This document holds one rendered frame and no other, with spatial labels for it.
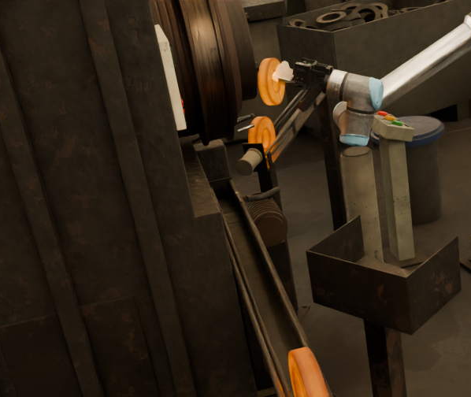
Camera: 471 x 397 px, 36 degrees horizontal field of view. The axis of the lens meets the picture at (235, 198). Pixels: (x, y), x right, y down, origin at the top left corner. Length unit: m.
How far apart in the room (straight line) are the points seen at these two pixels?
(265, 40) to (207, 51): 2.91
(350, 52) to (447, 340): 2.02
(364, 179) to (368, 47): 1.51
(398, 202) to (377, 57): 1.46
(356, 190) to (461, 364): 0.77
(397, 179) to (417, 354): 0.73
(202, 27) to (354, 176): 1.23
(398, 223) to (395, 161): 0.26
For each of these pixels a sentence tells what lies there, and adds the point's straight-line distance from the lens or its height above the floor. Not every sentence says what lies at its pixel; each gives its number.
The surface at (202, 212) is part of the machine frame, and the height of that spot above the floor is 0.87.
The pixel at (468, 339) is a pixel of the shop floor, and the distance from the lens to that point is 2.56.
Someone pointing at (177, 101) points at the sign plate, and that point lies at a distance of 1.44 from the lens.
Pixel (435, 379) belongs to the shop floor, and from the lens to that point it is 2.38.
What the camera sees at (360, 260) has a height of 0.61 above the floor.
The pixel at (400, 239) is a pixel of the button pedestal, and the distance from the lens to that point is 2.98.
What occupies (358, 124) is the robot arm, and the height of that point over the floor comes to 0.76.
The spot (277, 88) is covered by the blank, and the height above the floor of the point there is 0.88.
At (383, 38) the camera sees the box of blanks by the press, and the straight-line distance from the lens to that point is 4.20.
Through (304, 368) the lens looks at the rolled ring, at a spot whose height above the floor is 0.76.
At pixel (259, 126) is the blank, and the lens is 2.42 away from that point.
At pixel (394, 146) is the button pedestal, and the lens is 2.82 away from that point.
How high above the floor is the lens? 1.45
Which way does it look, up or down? 22 degrees down
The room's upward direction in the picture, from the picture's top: 11 degrees counter-clockwise
